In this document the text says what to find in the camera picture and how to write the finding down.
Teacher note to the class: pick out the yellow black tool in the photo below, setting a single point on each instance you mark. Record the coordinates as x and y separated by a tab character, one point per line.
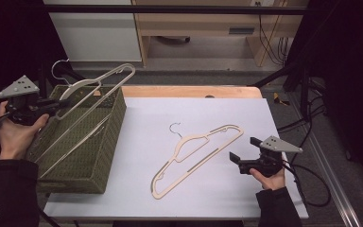
278	98

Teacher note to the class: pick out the white table mat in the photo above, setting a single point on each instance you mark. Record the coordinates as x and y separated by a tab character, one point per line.
227	189

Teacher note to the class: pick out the light wooden desk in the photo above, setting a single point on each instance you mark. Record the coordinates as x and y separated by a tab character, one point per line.
195	22

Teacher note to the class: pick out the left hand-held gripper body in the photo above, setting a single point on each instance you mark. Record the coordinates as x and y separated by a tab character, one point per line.
19	88

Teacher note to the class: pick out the aluminium rail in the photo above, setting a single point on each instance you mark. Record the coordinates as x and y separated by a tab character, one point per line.
337	192

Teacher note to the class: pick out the white cabinet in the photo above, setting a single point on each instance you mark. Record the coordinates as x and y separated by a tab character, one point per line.
94	38

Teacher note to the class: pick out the black metal stand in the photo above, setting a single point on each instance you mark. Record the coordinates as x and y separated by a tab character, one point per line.
304	91

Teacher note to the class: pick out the green woven basket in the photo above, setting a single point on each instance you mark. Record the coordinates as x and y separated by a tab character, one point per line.
107	151

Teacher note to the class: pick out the person's left hand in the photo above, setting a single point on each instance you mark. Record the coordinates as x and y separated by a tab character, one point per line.
14	138

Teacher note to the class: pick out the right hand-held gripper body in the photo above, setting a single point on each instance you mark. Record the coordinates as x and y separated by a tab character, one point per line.
279	145

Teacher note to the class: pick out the person's right hand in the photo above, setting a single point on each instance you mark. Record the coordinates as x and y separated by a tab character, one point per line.
272	182

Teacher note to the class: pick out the beige clothes hanger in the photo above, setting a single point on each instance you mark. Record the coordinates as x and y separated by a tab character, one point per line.
193	137
82	84
75	146

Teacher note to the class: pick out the black horizontal frame bar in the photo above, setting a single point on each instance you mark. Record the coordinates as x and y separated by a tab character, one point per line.
170	9

